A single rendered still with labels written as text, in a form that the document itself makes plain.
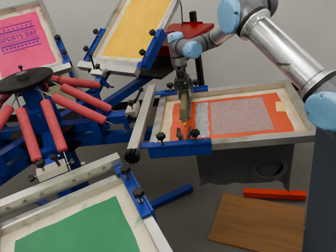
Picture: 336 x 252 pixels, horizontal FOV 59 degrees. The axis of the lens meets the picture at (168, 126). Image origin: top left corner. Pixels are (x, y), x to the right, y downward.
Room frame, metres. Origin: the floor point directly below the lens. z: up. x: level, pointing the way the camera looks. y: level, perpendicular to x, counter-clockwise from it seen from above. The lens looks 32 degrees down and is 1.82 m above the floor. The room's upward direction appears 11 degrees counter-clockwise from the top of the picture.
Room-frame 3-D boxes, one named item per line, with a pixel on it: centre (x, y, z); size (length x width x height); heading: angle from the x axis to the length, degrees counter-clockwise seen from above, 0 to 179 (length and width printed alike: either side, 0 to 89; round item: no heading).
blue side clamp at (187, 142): (1.15, -0.04, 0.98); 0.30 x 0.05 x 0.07; 79
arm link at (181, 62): (1.39, -0.12, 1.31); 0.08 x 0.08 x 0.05
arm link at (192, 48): (1.31, -0.18, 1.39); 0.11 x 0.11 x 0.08; 26
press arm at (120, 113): (1.48, 0.23, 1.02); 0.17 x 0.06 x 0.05; 79
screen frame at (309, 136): (1.37, -0.32, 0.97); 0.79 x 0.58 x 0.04; 79
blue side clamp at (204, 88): (1.69, -0.14, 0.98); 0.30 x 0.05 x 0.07; 79
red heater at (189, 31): (2.65, -0.22, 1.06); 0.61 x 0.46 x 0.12; 139
